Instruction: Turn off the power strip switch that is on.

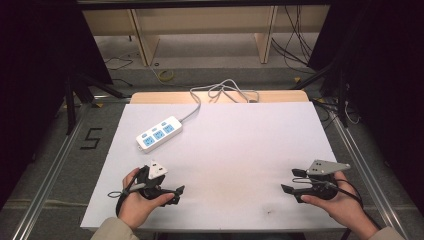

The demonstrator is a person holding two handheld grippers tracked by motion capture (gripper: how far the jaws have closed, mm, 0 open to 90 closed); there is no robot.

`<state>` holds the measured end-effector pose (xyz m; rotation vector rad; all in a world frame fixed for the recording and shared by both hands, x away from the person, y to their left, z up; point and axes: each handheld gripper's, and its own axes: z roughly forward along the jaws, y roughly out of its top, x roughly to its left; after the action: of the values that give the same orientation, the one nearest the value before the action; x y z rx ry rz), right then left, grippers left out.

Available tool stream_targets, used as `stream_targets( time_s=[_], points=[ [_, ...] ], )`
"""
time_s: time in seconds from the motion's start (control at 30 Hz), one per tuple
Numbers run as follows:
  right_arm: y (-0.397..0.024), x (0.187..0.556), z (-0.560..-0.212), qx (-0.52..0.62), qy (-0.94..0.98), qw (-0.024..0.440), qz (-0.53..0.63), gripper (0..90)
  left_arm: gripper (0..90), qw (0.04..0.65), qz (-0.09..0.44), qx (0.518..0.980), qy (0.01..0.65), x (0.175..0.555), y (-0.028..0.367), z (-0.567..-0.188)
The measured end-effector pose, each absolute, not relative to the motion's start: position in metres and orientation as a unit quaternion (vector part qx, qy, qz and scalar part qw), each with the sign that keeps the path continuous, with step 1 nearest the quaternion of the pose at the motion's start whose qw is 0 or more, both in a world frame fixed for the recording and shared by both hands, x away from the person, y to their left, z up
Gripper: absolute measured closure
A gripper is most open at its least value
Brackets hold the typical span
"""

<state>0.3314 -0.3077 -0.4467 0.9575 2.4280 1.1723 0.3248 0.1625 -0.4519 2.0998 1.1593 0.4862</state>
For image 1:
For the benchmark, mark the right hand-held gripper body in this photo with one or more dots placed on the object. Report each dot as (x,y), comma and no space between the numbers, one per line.
(325,168)

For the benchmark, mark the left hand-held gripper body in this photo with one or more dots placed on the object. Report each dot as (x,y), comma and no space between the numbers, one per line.
(156,170)

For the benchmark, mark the white power strip blue sockets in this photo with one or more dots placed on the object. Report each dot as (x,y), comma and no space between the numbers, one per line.
(159,134)

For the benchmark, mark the person's left hand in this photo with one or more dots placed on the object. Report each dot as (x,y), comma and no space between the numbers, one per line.
(136,206)

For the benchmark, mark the person's right hand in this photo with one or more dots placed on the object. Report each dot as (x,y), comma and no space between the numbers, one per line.
(346,208)

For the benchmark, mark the white board table cover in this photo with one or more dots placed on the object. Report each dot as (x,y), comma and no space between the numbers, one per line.
(233,146)

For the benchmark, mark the wooden table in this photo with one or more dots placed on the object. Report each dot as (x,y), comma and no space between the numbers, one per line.
(283,96)

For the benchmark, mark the black metal stand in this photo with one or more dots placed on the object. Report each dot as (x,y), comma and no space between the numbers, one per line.
(333,83)
(85,90)

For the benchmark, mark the black curtain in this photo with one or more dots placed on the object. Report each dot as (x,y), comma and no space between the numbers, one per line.
(36,83)
(383,93)

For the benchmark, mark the light wooden bench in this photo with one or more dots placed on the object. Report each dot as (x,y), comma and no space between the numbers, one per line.
(206,20)

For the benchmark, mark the aluminium floor rail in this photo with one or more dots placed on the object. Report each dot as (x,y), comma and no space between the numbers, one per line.
(50,176)
(363,166)

